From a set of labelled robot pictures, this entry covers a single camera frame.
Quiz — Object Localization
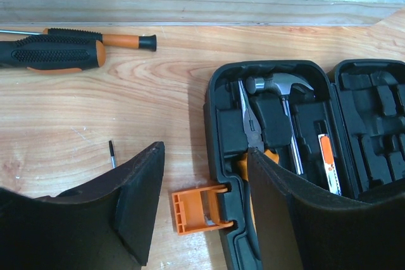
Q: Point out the small needle nose pliers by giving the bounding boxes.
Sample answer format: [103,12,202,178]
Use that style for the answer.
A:
[318,133,342,195]

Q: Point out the small orange screwdriver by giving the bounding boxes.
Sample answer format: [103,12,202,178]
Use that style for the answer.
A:
[1,28,157,52]

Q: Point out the orange handled pliers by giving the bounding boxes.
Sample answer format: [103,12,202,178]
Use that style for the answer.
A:
[235,80,281,230]

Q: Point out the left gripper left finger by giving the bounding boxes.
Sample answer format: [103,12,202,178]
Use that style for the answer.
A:
[1,142,165,269]

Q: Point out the steel claw hammer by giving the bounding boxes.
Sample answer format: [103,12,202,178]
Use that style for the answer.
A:
[246,73,314,175]

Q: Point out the slim black orange screwdriver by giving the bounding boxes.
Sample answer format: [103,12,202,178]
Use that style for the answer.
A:
[108,140,116,168]

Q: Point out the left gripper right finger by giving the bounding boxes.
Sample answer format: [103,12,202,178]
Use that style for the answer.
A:
[247,149,404,269]

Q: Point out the black plastic tool case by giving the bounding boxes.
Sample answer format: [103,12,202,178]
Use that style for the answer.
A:
[170,58,405,270]

